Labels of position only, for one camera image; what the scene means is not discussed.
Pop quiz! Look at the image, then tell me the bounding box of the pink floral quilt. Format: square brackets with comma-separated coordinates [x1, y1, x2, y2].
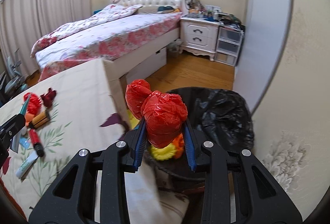
[30, 4, 143, 58]

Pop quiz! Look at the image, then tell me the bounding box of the floral cream tablecloth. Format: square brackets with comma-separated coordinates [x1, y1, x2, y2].
[1, 59, 189, 223]

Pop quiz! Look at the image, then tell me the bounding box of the yellow bottle black cap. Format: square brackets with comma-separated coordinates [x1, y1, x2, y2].
[28, 110, 50, 130]

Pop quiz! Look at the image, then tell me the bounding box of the red plastic bag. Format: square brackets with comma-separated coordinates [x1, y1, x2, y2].
[125, 80, 188, 149]

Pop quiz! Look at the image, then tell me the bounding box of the white nightstand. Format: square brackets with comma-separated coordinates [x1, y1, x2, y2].
[180, 16, 220, 62]

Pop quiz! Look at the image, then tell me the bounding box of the grey desk chair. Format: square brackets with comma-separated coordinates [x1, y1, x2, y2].
[1, 49, 28, 104]

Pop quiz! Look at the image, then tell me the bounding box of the black trash bin with liner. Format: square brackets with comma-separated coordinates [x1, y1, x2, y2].
[144, 87, 255, 189]

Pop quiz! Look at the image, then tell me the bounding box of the red foam net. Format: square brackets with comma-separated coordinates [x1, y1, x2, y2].
[24, 92, 42, 115]

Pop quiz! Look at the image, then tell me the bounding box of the white tufted bed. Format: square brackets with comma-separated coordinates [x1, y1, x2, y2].
[34, 0, 188, 81]

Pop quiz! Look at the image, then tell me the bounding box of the white green tube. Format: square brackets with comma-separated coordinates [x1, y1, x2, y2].
[16, 151, 39, 179]

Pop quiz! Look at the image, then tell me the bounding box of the white storage box under bed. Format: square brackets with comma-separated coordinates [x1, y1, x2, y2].
[126, 48, 167, 84]

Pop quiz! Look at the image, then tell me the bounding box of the nightstand clutter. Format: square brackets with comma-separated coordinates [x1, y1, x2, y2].
[185, 0, 246, 32]

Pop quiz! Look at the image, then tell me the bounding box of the orange paper piece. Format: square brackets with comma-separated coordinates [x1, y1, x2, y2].
[25, 112, 35, 126]

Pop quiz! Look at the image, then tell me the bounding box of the red bottle black cap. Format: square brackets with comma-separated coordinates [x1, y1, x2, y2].
[28, 129, 45, 157]

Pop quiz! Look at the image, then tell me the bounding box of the plastic drawer unit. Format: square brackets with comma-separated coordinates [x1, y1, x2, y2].
[215, 25, 244, 67]

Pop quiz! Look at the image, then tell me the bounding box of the beige curtain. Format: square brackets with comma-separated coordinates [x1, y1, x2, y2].
[1, 0, 91, 77]

